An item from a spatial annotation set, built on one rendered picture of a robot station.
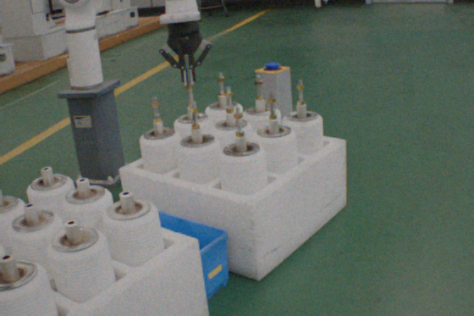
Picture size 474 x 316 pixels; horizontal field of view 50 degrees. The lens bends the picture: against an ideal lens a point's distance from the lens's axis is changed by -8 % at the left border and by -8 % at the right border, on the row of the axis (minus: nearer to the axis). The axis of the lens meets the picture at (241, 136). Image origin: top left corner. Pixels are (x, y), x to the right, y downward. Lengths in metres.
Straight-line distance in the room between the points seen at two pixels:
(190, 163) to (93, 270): 0.42
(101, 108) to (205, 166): 0.54
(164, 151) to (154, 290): 0.43
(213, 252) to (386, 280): 0.35
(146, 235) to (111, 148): 0.79
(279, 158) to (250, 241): 0.20
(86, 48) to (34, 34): 2.32
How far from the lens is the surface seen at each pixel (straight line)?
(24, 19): 3.92
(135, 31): 4.87
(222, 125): 1.26
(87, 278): 0.82
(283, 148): 1.16
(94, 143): 1.62
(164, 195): 1.19
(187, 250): 0.92
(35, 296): 0.77
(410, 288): 1.10
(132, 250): 0.89
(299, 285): 1.10
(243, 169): 1.07
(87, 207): 0.95
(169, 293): 0.91
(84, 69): 1.59
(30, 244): 0.90
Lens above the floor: 0.64
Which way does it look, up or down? 19 degrees down
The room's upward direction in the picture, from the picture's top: 5 degrees counter-clockwise
